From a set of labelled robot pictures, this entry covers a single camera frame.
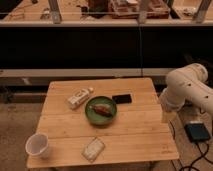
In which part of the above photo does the black power adapter box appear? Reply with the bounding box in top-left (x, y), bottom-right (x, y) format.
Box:
top-left (184, 123), bottom-right (210, 143)

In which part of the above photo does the long metal bench rail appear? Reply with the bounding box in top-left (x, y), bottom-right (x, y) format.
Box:
top-left (0, 68), bottom-right (171, 86)

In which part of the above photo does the brown food in bowl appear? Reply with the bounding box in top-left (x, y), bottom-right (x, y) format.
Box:
top-left (90, 104), bottom-right (112, 117)

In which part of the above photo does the wooden folding table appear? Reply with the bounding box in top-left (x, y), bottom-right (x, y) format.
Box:
top-left (27, 78), bottom-right (179, 169)

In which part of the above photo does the black cable on floor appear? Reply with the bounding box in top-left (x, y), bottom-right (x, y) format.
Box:
top-left (169, 120), bottom-right (213, 171)

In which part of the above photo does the white paper cup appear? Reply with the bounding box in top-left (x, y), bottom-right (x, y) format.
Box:
top-left (25, 133), bottom-right (50, 159)

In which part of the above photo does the green bowl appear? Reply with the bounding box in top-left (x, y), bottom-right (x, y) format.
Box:
top-left (85, 96), bottom-right (117, 125)

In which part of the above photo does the black smartphone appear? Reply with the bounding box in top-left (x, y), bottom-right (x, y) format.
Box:
top-left (112, 94), bottom-right (132, 104)

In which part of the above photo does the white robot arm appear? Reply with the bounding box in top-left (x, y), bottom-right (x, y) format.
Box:
top-left (159, 63), bottom-right (213, 118)

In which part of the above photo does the wrapped snack packet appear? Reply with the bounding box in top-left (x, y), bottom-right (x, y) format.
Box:
top-left (82, 138), bottom-right (105, 162)

